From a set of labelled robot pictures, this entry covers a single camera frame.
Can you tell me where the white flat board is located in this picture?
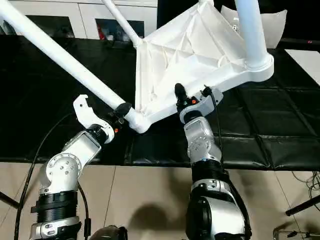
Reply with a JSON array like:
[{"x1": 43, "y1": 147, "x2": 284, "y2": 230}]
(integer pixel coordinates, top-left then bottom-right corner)
[{"x1": 284, "y1": 48, "x2": 320, "y2": 87}]

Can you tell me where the grey printed cushion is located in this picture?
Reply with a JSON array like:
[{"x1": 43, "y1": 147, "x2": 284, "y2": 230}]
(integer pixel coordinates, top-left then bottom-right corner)
[{"x1": 219, "y1": 4, "x2": 288, "y2": 50}]

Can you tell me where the white plastic table leg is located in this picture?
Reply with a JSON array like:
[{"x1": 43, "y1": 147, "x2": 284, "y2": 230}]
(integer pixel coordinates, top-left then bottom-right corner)
[
  {"x1": 0, "y1": 0, "x2": 137, "y2": 125},
  {"x1": 101, "y1": 0, "x2": 143, "y2": 48},
  {"x1": 234, "y1": 0, "x2": 270, "y2": 71}
]

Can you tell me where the white glass-door cabinet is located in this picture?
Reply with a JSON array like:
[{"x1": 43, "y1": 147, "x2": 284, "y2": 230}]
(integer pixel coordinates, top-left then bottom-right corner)
[{"x1": 0, "y1": 0, "x2": 159, "y2": 41}]

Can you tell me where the dark left robot foot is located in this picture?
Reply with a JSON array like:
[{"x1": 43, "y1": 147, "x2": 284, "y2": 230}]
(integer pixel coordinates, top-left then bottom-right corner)
[{"x1": 89, "y1": 224, "x2": 128, "y2": 240}]

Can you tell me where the white plastic table top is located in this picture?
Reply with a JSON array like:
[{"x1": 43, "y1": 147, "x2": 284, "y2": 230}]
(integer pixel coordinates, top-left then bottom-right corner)
[{"x1": 134, "y1": 0, "x2": 275, "y2": 135}]

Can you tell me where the black floor cable tangle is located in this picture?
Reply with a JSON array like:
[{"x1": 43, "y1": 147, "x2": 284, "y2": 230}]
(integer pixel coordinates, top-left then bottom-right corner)
[{"x1": 292, "y1": 169, "x2": 320, "y2": 203}]

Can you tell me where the grey metal tube frame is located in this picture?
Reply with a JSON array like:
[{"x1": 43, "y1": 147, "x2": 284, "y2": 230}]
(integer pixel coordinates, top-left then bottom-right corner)
[{"x1": 272, "y1": 221, "x2": 320, "y2": 240}]

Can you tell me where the black glossy low shelf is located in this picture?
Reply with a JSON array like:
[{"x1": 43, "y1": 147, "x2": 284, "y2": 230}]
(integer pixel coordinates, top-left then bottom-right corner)
[{"x1": 278, "y1": 37, "x2": 320, "y2": 48}]

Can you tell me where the black work mat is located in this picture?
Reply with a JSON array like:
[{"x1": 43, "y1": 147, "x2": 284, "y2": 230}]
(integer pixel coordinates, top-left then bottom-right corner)
[{"x1": 0, "y1": 33, "x2": 320, "y2": 171}]

